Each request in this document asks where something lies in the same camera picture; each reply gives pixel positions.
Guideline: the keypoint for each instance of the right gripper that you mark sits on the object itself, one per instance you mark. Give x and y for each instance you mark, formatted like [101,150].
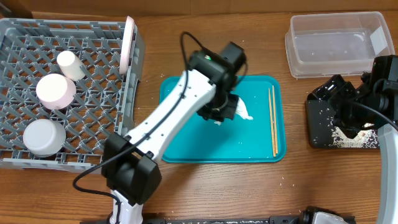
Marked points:
[343,89]

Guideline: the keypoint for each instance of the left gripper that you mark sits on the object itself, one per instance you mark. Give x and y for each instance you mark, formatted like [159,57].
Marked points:
[224,110]

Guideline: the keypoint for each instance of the white tissue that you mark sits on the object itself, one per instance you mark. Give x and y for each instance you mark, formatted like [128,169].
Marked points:
[241,110]

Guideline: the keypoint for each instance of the large white plate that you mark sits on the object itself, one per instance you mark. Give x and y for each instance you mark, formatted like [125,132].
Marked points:
[126,45]

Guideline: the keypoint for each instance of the white paper cup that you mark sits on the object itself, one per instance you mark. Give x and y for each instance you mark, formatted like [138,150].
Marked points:
[70,65]

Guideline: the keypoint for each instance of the grey-green bowl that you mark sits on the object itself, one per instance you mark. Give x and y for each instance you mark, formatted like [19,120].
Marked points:
[44,137]

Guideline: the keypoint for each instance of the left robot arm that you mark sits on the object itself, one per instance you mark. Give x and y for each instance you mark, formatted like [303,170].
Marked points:
[131,169]

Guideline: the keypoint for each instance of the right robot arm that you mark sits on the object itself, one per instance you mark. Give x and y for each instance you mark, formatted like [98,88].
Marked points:
[371,106]

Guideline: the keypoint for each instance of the grey dishwasher rack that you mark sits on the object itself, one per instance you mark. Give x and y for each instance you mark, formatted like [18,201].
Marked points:
[104,99]

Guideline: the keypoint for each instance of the pile of white rice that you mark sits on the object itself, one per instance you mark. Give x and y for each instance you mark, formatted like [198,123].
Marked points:
[364,139]

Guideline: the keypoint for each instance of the black plastic tray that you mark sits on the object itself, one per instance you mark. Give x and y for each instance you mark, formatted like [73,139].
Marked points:
[320,116]

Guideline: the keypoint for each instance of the left wooden chopstick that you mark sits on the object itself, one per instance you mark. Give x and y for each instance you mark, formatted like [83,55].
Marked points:
[272,124]

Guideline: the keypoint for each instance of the wooden chopstick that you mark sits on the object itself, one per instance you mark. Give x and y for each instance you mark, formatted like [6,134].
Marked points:
[272,124]
[275,122]

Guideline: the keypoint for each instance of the teal plastic tray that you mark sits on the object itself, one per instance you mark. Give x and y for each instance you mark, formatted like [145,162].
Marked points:
[238,140]

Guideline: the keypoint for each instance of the right wooden chopstick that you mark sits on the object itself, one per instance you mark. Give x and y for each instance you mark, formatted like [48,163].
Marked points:
[275,122]

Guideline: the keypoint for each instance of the clear plastic container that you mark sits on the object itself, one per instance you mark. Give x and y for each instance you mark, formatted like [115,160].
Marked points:
[346,43]

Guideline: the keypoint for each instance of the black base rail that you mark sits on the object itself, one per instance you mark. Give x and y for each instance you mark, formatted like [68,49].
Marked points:
[304,217]

